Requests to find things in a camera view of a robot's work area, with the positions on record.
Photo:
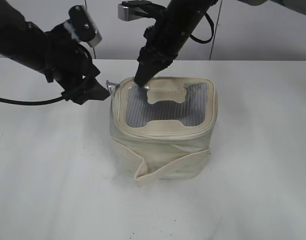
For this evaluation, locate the cream canvas zipper bag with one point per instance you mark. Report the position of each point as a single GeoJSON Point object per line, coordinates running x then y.
{"type": "Point", "coordinates": [164, 129]}

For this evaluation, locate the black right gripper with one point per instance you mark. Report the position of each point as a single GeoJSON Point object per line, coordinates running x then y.
{"type": "Point", "coordinates": [164, 41]}

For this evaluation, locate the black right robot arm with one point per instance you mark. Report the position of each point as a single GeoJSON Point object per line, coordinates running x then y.
{"type": "Point", "coordinates": [198, 8]}

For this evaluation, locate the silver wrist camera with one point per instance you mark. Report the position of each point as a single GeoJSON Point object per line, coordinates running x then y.
{"type": "Point", "coordinates": [131, 10]}
{"type": "Point", "coordinates": [83, 26]}

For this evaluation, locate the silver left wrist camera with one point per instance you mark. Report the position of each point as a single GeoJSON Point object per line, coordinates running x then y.
{"type": "Point", "coordinates": [83, 26]}

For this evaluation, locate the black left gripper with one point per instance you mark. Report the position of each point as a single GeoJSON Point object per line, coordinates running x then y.
{"type": "Point", "coordinates": [73, 66]}

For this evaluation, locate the metal zipper pull with ring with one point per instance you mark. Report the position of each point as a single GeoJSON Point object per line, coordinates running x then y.
{"type": "Point", "coordinates": [111, 86]}

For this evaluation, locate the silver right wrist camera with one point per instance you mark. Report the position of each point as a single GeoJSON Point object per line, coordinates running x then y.
{"type": "Point", "coordinates": [131, 10]}

